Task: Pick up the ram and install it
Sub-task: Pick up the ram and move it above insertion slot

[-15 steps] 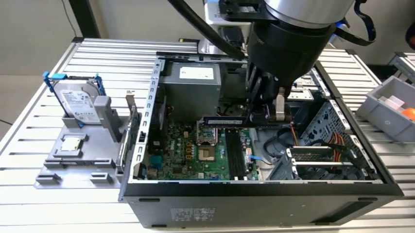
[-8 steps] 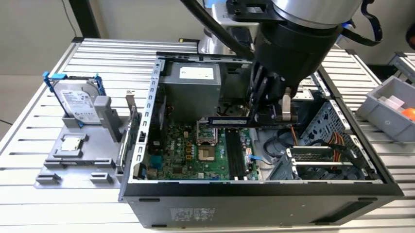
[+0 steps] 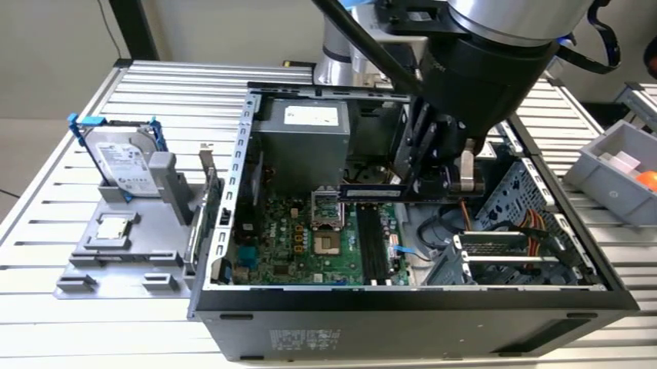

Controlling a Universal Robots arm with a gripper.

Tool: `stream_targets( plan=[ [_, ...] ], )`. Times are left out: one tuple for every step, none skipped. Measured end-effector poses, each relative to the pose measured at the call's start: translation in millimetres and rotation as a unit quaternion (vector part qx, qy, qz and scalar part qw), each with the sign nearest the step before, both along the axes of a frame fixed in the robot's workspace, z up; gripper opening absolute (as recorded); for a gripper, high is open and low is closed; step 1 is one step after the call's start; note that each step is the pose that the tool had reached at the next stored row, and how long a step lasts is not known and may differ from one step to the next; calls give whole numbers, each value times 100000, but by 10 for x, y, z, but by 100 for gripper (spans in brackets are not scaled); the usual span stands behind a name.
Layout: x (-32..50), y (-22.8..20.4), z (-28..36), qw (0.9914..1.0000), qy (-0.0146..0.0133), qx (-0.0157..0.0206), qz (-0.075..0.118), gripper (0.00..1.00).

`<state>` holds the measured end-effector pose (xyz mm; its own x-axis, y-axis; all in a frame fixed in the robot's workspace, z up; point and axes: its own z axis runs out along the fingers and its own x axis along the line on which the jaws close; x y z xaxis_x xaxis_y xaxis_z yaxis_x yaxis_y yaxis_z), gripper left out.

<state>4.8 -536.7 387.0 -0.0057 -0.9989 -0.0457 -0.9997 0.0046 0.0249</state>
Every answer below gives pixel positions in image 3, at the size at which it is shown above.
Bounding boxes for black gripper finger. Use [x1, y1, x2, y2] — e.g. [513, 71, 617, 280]
[434, 114, 488, 198]
[394, 100, 455, 197]

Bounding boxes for blue RAM stick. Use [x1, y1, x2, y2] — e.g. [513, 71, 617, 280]
[94, 251, 175, 266]
[337, 183, 464, 204]

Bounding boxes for black RAM slot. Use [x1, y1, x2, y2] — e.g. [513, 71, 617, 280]
[363, 203, 379, 286]
[358, 203, 374, 286]
[375, 203, 394, 286]
[371, 203, 387, 286]

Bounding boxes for black cooler fan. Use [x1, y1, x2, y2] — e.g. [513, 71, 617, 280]
[345, 161, 398, 186]

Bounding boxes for gray disk bay cage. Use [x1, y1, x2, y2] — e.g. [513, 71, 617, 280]
[423, 229, 605, 288]

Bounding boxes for metal socket cover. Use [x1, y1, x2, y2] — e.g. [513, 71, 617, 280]
[310, 184, 345, 231]

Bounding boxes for gray power supply unit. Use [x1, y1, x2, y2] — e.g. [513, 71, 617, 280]
[250, 98, 353, 193]

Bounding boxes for CPU socket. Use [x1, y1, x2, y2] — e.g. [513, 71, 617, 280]
[311, 229, 343, 257]

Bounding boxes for gray plastic bin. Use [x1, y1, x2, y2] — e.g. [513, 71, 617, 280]
[562, 118, 657, 228]

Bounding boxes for green motherboard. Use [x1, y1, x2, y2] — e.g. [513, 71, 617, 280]
[234, 194, 411, 286]

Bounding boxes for white small boxes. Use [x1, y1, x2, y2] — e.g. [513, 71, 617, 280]
[597, 151, 641, 175]

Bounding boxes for black case fan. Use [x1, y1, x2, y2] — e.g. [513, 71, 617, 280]
[245, 151, 269, 216]

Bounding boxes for dark object with red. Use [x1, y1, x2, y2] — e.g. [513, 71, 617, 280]
[640, 32, 657, 80]

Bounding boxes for orange round object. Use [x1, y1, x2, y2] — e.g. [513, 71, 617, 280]
[633, 171, 657, 193]

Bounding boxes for black open PC case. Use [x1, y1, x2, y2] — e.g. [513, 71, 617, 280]
[184, 80, 641, 362]

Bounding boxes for gray parts rack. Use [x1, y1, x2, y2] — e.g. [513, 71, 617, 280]
[54, 151, 206, 301]

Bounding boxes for hard disk in blue carrier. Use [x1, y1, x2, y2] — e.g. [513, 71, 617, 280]
[66, 112, 168, 201]

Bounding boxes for silver CPU chip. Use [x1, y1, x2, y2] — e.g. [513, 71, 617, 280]
[96, 217, 134, 240]

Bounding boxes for gray drive bay bracket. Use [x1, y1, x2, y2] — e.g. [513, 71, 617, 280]
[389, 101, 517, 204]

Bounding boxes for black looped wire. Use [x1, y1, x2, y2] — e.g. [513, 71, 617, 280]
[415, 209, 466, 253]

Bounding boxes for black wire with blue tab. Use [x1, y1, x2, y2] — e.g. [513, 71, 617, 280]
[390, 244, 447, 266]

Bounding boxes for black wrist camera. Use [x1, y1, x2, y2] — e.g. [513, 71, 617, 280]
[378, 0, 455, 38]

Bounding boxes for red yellow power wires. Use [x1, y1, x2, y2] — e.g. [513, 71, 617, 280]
[516, 209, 549, 259]

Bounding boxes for black camera cable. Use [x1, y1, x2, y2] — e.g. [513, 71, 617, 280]
[309, 0, 429, 99]

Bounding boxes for black cable with blue stripe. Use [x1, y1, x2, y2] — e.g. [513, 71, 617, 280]
[557, 0, 624, 77]

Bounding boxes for gray slatted metal frame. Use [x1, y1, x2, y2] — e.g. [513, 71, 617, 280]
[613, 81, 657, 136]

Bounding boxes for graphics card with metal bracket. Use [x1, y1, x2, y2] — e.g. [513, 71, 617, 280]
[184, 142, 227, 278]

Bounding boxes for black frame post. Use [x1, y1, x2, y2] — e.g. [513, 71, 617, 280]
[104, 0, 162, 62]

